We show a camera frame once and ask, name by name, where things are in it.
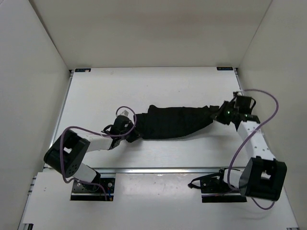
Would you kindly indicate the blue right corner label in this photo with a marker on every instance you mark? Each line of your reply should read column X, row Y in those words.
column 224, row 68

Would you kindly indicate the blue left corner label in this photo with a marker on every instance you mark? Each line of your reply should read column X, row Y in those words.
column 82, row 70

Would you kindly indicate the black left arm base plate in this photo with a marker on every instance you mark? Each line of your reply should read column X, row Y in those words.
column 86, row 192

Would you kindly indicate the blue corner label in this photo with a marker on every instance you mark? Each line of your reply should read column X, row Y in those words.
column 224, row 68
column 82, row 70

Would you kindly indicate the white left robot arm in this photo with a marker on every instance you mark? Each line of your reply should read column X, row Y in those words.
column 67, row 153

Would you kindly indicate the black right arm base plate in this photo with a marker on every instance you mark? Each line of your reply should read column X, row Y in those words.
column 215, row 190

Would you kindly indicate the black pleated skirt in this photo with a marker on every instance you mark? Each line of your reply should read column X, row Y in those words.
column 173, row 122

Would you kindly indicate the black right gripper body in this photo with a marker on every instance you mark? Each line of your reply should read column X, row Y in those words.
column 232, row 110

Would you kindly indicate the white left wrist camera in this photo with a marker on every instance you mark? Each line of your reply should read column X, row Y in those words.
column 124, row 113

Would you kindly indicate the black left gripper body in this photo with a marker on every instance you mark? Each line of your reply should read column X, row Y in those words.
column 129, row 127

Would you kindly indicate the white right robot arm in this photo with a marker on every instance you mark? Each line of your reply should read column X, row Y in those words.
column 253, row 171

